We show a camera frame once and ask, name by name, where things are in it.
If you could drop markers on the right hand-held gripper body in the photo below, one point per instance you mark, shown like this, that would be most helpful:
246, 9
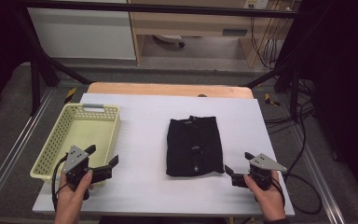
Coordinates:
264, 165

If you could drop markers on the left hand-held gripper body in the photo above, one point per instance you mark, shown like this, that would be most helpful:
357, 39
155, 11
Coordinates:
74, 158

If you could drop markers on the pale yellow perforated plastic basket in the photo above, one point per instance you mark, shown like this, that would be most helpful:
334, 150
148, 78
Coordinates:
80, 130

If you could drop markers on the black garment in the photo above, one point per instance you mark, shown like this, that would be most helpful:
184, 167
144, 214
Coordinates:
194, 146

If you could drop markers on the person's right hand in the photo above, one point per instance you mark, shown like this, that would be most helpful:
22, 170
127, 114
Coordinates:
268, 202

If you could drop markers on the person's left hand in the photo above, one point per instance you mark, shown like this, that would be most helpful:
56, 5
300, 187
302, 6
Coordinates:
71, 199

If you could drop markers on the yellow and black floor tape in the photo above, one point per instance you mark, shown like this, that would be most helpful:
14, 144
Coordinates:
70, 95
270, 100

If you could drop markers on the wooden table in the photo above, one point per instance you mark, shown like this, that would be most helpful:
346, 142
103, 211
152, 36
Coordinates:
167, 90

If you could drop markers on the dark curtain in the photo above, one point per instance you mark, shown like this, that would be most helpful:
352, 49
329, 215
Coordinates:
345, 77
0, 46

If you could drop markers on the white cabinet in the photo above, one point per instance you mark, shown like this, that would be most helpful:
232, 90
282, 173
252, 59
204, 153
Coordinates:
80, 31

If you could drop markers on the white office chair base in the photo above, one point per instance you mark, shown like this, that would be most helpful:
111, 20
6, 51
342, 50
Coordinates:
167, 39

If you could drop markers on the aluminium floor rail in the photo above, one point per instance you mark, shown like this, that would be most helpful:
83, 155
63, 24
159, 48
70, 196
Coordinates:
15, 146
320, 177

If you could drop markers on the white wall outlet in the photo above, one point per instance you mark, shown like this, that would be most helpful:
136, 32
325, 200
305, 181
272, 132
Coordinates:
256, 3

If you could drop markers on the black metal frame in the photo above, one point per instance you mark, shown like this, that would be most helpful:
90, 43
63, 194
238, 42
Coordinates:
167, 8

